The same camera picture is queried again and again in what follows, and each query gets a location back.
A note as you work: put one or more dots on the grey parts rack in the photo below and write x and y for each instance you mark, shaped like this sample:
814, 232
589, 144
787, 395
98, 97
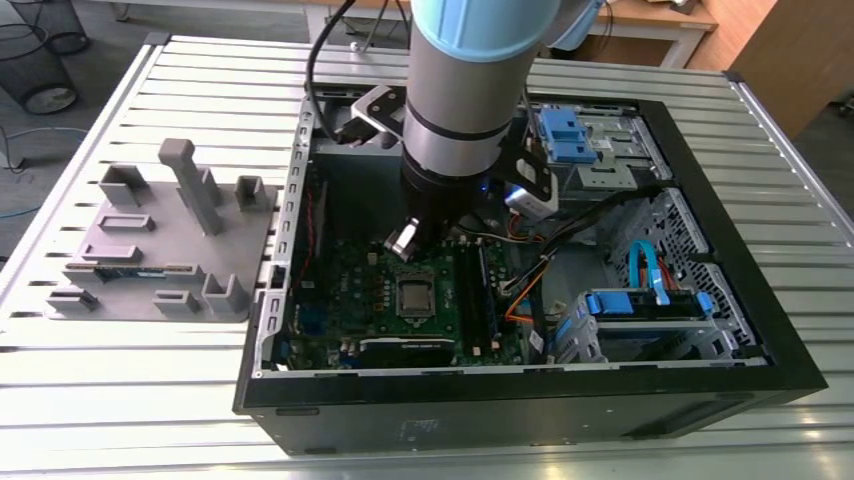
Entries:
180, 250

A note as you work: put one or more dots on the black RAM slot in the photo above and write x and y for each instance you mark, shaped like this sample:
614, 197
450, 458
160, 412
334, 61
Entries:
466, 295
493, 295
485, 295
475, 295

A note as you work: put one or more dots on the silver CPU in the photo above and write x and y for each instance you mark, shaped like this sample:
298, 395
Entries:
418, 298

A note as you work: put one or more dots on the silver perforated disk bay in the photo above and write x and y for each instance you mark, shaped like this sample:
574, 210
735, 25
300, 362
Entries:
667, 325

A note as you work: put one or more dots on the hard disk in blue carrier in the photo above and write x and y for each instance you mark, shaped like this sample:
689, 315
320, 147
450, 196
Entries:
607, 304

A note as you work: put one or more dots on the black silver-rimmed wrist camera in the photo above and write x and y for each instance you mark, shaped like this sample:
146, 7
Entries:
383, 107

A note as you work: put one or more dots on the grey power supply unit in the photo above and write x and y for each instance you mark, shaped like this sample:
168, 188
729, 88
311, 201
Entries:
354, 190

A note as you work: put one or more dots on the wooden desk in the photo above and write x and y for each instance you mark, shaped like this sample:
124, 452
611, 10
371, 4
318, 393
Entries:
667, 17

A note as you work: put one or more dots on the blue RAM stick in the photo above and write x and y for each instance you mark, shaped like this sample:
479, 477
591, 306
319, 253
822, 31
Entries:
130, 274

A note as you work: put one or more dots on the pale blue empty carrier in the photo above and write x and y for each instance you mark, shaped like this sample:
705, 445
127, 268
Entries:
566, 335

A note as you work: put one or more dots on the wooden cabinet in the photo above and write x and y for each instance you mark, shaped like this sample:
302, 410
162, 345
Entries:
794, 60

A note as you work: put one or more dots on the black mesh wastebasket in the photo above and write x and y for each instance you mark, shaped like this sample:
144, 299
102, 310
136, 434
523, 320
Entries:
67, 30
34, 70

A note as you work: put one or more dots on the green motherboard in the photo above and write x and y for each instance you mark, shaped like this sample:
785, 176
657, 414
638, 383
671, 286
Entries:
374, 320

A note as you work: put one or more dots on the grey metal disk bay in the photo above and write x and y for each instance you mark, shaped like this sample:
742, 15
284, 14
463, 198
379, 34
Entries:
601, 180

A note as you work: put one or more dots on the blue disk carrier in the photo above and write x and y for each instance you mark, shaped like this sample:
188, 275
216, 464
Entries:
563, 125
574, 152

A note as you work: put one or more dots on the black open PC case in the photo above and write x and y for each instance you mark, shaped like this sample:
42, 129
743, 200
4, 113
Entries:
467, 415

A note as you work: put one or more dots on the black graphics card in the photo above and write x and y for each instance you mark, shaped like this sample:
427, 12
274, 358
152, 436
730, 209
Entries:
407, 352

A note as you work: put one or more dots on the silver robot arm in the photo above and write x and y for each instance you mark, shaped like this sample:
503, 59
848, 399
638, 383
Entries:
461, 100

